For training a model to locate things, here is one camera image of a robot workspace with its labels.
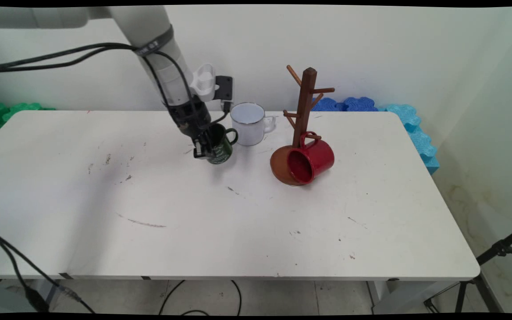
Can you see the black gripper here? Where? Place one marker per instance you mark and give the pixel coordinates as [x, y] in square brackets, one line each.
[189, 116]

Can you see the green enamel mug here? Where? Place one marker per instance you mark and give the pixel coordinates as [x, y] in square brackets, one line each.
[223, 152]

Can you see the white enamel mug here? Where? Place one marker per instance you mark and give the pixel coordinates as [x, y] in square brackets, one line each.
[247, 130]

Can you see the red enamel mug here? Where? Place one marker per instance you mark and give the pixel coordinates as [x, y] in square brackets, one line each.
[320, 158]

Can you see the brown wooden mug tree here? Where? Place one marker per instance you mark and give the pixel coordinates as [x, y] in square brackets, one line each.
[308, 84]

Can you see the dark blue foam mat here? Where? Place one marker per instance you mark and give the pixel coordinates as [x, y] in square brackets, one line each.
[345, 105]

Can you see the grey table leg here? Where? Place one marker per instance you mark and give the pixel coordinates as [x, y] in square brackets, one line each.
[52, 291]

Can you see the light blue foam mat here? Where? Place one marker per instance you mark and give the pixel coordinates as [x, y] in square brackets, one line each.
[420, 142]

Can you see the white table leg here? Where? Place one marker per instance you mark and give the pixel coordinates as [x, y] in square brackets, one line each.
[379, 294]

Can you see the black tripod stand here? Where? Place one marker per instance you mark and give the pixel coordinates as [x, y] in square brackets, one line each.
[500, 247]

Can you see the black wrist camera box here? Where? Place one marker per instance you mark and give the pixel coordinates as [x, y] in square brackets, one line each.
[224, 88]

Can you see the white ribbed camera mount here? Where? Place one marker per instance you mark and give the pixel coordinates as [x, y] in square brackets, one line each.
[203, 82]

